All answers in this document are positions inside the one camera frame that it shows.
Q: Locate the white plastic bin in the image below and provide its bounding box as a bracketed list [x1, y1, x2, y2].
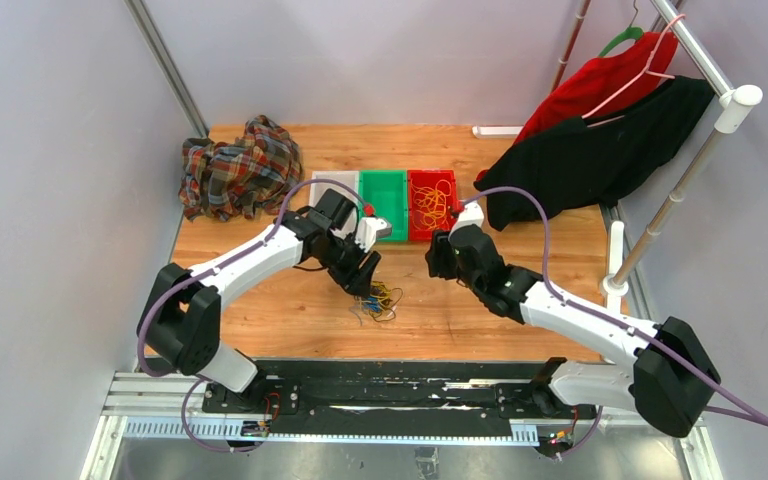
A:
[309, 171, 361, 222]

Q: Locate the green plastic bin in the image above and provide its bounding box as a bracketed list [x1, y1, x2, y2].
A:
[359, 170, 408, 242]

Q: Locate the green hanger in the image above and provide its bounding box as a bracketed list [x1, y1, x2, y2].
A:
[598, 0, 645, 58]

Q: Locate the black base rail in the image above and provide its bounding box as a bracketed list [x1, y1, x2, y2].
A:
[201, 359, 596, 438]

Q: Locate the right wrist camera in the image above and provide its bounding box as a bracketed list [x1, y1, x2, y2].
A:
[450, 201, 485, 233]

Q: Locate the red shirt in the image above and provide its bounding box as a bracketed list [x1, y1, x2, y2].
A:
[515, 32, 678, 143]

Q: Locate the metal clothes rack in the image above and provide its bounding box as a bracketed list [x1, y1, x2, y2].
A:
[549, 0, 764, 293]

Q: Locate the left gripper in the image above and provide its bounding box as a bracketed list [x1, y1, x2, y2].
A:
[321, 232, 382, 299]

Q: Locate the pink hanger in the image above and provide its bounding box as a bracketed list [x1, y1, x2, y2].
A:
[579, 14, 687, 121]

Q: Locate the black shirt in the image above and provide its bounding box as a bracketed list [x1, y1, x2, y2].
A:
[474, 76, 714, 231]

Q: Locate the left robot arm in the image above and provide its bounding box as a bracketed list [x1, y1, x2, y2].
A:
[137, 189, 392, 413]

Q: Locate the plaid flannel shirt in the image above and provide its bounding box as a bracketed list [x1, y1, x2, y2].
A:
[178, 115, 303, 222]

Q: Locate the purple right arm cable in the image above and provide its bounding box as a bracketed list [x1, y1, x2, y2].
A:
[450, 186, 768, 458]

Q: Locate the red plastic bin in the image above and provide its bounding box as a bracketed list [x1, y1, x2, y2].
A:
[407, 169, 457, 242]

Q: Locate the yellow cable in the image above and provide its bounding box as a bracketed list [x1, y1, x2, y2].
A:
[411, 182, 455, 233]

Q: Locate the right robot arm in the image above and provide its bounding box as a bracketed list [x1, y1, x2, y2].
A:
[425, 225, 721, 438]

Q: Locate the cable bundle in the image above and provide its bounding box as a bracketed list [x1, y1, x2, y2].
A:
[350, 281, 404, 327]

